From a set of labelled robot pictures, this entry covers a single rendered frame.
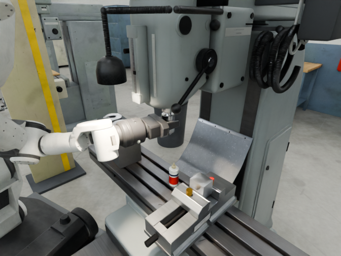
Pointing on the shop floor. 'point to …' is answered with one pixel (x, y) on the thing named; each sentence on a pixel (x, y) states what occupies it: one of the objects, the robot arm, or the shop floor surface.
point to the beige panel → (37, 97)
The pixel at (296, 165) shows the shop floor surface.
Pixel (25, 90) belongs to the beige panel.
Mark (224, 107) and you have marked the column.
